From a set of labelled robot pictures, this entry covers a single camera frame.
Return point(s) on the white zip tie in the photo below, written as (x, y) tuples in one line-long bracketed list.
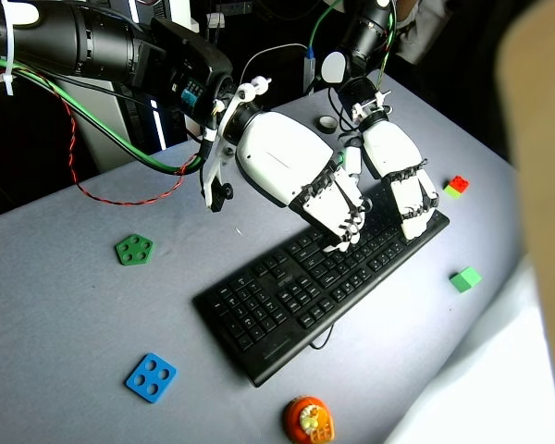
[(9, 55)]

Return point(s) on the black tape roll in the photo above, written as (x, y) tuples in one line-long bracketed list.
[(320, 123)]

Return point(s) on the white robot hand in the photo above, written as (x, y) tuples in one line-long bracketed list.
[(282, 157), (393, 148)]

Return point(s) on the person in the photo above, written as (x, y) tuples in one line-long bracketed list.
[(421, 37)]

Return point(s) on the green pentagon block with holes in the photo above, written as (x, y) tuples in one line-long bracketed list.
[(134, 249)]

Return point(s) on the blue square block with holes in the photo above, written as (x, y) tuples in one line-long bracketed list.
[(151, 378)]

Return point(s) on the green cube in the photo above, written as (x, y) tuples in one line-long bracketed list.
[(464, 279)]

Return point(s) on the white sheet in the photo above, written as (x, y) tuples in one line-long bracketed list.
[(490, 393)]

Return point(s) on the black computer keyboard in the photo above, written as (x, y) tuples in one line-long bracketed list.
[(305, 287)]

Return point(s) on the grey table cloth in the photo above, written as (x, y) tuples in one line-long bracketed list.
[(74, 314)]

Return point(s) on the orange toy cake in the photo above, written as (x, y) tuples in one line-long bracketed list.
[(296, 416)]

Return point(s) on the red toy brick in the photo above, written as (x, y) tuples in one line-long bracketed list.
[(459, 181)]

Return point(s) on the grey adapter with blue plug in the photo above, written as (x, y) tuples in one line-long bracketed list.
[(309, 69)]

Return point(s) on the white computer case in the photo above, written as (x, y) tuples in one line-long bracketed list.
[(97, 134)]

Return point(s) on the beige blurred panel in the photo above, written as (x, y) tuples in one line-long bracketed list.
[(546, 139)]

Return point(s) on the light green toy brick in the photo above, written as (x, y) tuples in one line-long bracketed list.
[(453, 192)]

